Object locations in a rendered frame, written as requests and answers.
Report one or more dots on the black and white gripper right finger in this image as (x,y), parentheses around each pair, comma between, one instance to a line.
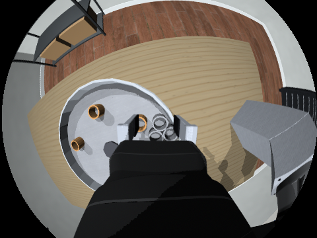
(184,130)

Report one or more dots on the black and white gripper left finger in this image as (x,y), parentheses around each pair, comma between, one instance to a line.
(129,129)

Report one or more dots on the grey metal ring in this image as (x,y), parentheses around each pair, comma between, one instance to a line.
(170,137)
(152,130)
(160,128)

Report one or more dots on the bronze bushing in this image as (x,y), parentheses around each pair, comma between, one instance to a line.
(91,111)
(145,120)
(77,143)

